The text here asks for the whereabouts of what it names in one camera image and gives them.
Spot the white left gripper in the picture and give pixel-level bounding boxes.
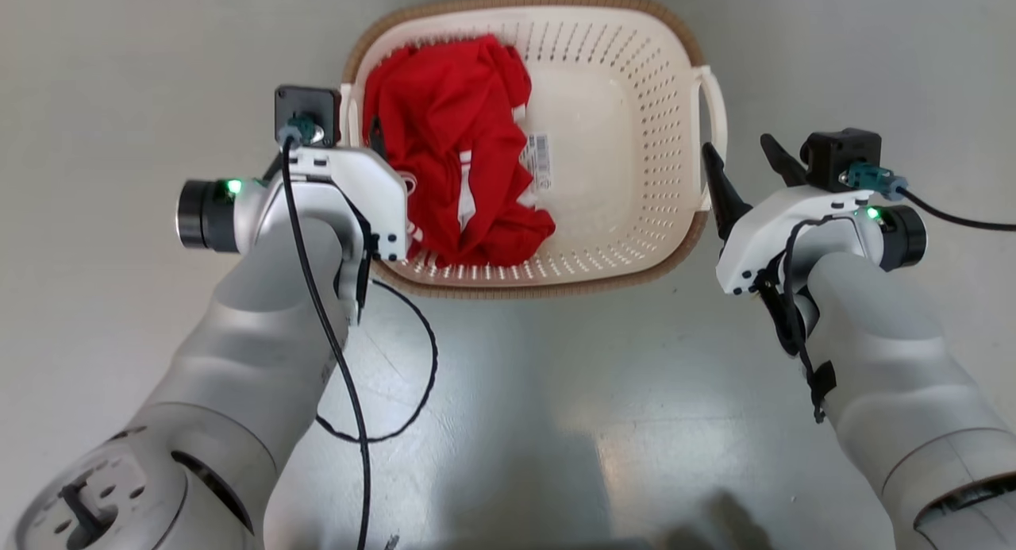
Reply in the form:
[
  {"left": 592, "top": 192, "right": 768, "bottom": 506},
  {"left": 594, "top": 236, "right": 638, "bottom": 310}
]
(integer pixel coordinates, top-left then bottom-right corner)
[{"left": 286, "top": 117, "right": 410, "bottom": 263}]

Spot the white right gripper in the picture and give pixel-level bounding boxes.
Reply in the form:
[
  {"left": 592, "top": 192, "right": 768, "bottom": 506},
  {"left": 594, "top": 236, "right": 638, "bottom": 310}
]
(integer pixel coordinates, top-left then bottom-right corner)
[{"left": 702, "top": 133, "right": 875, "bottom": 296}]

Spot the cream perforated laundry basket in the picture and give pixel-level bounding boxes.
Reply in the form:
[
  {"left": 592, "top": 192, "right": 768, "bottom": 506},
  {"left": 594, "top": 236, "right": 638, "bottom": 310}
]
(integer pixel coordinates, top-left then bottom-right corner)
[{"left": 340, "top": 0, "right": 729, "bottom": 300}]

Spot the red garment with white stripes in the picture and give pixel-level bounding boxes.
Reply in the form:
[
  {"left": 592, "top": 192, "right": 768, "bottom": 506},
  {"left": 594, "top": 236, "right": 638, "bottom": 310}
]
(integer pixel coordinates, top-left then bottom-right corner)
[{"left": 363, "top": 34, "right": 556, "bottom": 268}]

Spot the white barcode label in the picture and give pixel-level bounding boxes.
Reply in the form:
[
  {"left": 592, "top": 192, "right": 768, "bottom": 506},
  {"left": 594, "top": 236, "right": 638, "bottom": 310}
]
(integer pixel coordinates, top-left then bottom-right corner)
[{"left": 526, "top": 132, "right": 553, "bottom": 190}]

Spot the thin black strapped cable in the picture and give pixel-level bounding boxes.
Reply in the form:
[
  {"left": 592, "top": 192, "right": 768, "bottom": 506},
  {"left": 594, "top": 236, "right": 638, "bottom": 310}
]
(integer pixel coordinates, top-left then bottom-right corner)
[{"left": 754, "top": 215, "right": 839, "bottom": 425}]

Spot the thick black camera cable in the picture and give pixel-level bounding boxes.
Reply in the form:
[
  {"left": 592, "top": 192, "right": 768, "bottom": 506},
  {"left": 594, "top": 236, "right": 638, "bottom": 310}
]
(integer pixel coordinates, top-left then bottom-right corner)
[
  {"left": 846, "top": 163, "right": 1016, "bottom": 233},
  {"left": 278, "top": 115, "right": 374, "bottom": 550}
]

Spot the thin black looping cable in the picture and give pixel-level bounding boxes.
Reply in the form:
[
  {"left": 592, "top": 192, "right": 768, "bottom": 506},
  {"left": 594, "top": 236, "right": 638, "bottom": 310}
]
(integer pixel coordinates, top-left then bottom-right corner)
[{"left": 316, "top": 181, "right": 440, "bottom": 444}]

